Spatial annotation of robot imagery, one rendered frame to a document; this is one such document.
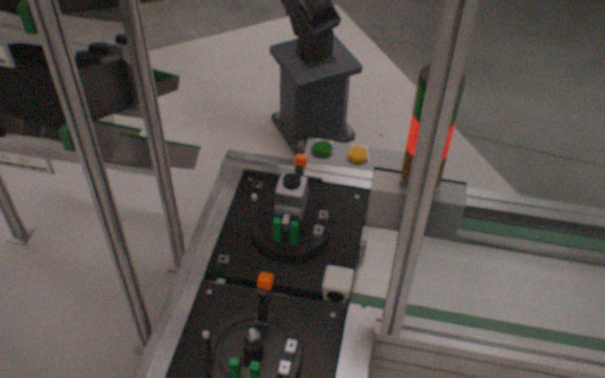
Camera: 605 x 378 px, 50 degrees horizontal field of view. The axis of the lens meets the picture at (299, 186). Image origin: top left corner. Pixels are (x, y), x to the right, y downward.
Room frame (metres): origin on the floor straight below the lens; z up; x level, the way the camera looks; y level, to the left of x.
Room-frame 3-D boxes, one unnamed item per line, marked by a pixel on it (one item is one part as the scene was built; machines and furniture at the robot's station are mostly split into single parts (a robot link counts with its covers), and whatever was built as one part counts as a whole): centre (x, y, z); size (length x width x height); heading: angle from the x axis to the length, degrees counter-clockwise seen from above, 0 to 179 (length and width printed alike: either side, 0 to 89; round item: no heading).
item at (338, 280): (0.60, -0.06, 0.97); 0.05 x 0.05 x 0.04; 79
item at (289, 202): (0.71, 0.01, 1.06); 0.08 x 0.04 x 0.07; 169
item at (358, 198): (0.72, 0.01, 0.96); 0.24 x 0.24 x 0.02; 79
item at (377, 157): (0.91, -0.11, 0.93); 0.21 x 0.07 x 0.06; 79
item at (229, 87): (1.08, 0.02, 0.84); 0.90 x 0.70 x 0.03; 26
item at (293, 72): (1.10, -0.03, 0.96); 0.15 x 0.15 x 0.20; 26
